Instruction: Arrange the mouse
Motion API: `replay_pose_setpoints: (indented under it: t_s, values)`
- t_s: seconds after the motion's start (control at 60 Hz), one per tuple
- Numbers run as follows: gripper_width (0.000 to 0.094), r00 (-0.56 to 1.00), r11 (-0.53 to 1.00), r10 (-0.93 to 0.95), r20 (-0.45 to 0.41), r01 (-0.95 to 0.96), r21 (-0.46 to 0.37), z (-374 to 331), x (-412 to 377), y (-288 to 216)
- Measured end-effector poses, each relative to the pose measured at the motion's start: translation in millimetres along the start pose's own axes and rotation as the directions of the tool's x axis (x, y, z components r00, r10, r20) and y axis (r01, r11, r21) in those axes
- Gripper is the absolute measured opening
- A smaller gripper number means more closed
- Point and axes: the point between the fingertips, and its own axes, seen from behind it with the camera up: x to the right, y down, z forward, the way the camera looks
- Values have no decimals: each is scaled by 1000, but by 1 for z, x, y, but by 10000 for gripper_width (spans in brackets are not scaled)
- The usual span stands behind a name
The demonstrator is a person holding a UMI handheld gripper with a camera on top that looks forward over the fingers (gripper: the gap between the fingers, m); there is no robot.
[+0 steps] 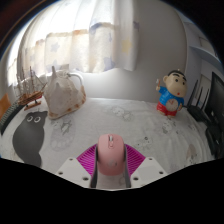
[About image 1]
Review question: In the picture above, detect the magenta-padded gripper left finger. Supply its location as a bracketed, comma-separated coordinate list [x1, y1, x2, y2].
[55, 143, 101, 189]

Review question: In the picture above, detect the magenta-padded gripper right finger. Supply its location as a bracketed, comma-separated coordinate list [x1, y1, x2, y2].
[121, 143, 168, 189]

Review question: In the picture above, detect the pink computer mouse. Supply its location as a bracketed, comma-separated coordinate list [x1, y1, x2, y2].
[96, 133, 126, 177]

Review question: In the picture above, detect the black cat-shaped mouse pad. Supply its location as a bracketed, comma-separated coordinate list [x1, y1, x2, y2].
[12, 110, 49, 168]

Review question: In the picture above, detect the white printed tablecloth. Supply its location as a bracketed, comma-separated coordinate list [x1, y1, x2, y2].
[0, 97, 216, 191]

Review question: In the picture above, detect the large white conch shell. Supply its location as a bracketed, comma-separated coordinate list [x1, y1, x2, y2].
[43, 65, 87, 120]

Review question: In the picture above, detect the black wifi router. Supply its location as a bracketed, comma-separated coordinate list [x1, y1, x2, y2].
[186, 79, 211, 123]

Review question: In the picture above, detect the cartoon boy figurine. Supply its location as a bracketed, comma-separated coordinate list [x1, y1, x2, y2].
[155, 69, 188, 118]

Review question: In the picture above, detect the black computer keyboard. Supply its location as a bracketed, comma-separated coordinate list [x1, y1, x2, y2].
[0, 99, 21, 136]

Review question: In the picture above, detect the wooden model sailing ship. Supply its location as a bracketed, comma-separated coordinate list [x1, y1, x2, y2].
[14, 65, 48, 112]

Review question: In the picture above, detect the orange wooden chair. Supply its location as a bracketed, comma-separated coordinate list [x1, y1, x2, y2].
[0, 93, 12, 121]

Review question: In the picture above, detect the white star-print curtain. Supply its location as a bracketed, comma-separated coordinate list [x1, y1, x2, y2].
[6, 0, 139, 88]

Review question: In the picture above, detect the white wall shelf unit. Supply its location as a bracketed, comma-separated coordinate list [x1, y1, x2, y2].
[181, 19, 224, 88]

